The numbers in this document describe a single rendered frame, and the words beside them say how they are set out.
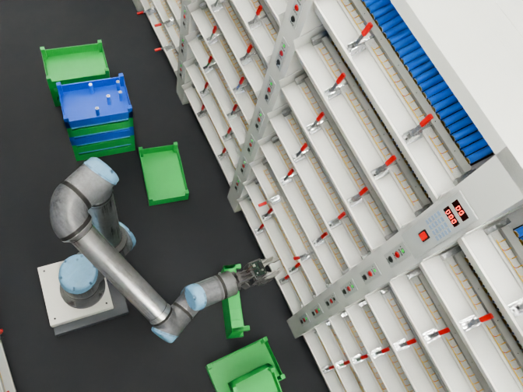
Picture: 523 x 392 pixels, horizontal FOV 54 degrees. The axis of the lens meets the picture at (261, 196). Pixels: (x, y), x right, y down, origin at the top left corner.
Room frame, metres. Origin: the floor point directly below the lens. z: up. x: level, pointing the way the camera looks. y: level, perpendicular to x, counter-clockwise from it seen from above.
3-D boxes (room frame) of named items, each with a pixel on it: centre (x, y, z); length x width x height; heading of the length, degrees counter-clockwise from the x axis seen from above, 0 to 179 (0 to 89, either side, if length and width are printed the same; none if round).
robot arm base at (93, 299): (0.37, 0.55, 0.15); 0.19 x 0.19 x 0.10
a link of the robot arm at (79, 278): (0.38, 0.54, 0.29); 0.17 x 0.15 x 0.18; 166
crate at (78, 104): (1.11, 0.88, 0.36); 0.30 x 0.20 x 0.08; 131
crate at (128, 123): (1.11, 0.88, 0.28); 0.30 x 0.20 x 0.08; 131
